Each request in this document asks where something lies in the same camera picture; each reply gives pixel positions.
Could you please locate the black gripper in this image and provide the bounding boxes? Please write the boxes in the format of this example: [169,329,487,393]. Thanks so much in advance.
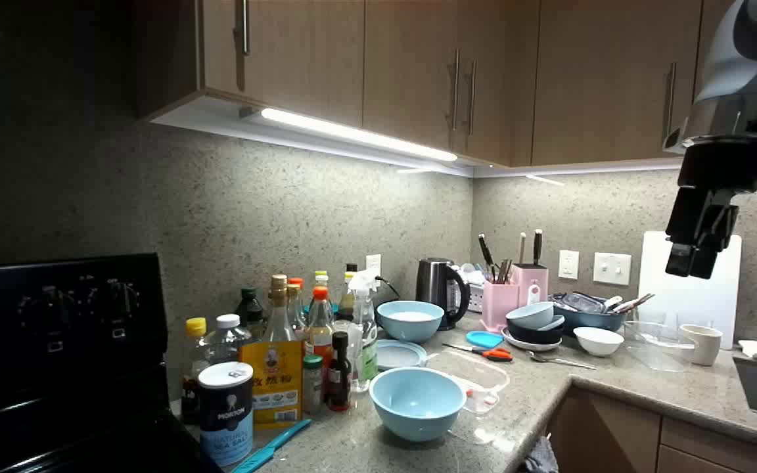
[665,142,757,279]

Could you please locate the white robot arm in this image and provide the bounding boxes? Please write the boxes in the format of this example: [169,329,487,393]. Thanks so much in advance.
[665,0,757,279]

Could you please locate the white small bowl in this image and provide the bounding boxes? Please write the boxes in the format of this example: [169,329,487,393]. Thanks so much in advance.
[577,326,623,357]

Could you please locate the light blue back bowl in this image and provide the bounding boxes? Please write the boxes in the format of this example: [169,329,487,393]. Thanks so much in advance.
[379,300,445,341]

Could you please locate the light blue bowl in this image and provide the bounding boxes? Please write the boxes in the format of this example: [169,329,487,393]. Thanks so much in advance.
[379,300,445,341]
[372,368,465,443]

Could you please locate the light blue front bowl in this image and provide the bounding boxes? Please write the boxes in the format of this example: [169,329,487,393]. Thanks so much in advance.
[372,368,465,443]

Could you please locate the white mug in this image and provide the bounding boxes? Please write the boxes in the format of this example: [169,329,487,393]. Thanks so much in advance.
[680,324,722,368]

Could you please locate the pink knife block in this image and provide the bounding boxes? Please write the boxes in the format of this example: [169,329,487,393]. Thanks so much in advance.
[510,266,549,304]

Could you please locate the metal spoon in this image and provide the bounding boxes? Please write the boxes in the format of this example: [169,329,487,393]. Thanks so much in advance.
[529,353,592,370]

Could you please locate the stacked dark bowls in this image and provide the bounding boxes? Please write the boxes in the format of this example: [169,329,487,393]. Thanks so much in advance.
[507,303,566,345]

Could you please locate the pink utensil holder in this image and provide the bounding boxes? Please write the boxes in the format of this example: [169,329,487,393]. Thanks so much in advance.
[482,280,517,330]

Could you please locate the small blue silicone lid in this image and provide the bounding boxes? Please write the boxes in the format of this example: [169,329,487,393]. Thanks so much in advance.
[465,330,506,349]

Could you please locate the black electric kettle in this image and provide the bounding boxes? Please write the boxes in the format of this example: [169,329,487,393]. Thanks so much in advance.
[415,257,470,329]

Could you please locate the light blue plate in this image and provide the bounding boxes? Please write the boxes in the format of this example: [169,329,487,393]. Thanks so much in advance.
[375,339,428,370]

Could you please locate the clear spray bottle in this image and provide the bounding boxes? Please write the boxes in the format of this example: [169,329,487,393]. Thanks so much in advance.
[351,271,379,393]

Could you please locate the dark soy sauce bottle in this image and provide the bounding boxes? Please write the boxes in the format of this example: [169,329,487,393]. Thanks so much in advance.
[326,330,351,412]

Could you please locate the red cap sauce bottle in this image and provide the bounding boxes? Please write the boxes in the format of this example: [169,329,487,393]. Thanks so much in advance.
[307,287,335,362]

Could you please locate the yellow label oil bottle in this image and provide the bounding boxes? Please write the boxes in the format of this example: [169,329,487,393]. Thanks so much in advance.
[241,272,303,428]

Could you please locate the under cabinet light strip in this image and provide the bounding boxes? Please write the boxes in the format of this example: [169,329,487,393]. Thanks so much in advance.
[260,108,457,162]

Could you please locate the white cap bottle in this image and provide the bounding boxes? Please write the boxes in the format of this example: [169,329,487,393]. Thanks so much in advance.
[209,312,253,362]

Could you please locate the dark salt canister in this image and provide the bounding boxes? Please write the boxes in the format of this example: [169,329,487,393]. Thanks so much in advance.
[198,362,253,470]

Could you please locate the yellow cap bottle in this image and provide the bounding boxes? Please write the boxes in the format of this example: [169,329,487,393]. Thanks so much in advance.
[181,316,209,425]

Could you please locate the black stove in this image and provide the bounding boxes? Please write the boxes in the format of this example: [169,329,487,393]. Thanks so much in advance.
[0,253,218,473]

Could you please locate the white wall outlet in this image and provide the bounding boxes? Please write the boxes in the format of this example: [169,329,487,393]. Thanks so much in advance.
[557,249,580,280]

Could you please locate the blue spatula handle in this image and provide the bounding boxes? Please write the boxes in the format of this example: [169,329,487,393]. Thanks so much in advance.
[232,417,312,473]

